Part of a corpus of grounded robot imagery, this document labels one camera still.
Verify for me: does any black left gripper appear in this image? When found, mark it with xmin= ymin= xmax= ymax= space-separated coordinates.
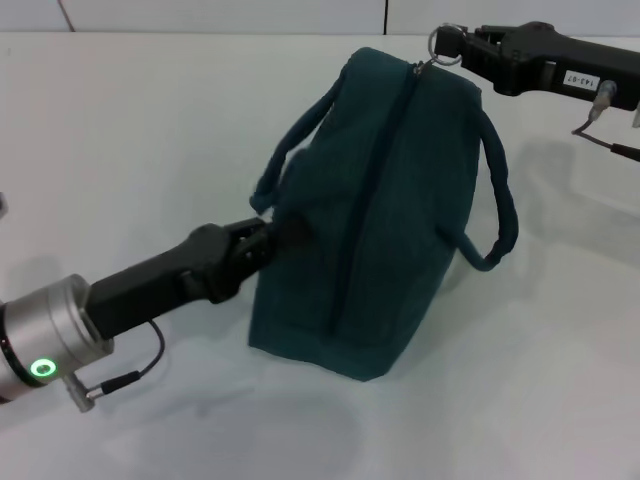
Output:
xmin=85 ymin=213 xmax=315 ymax=342

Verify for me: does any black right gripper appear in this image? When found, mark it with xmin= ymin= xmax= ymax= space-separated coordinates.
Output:
xmin=433 ymin=20 xmax=640 ymax=113

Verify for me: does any dark teal insulated lunch bag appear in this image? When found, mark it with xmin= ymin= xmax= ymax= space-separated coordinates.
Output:
xmin=248 ymin=22 xmax=520 ymax=383

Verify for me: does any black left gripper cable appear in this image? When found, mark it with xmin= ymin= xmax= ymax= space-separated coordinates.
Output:
xmin=64 ymin=319 xmax=167 ymax=414

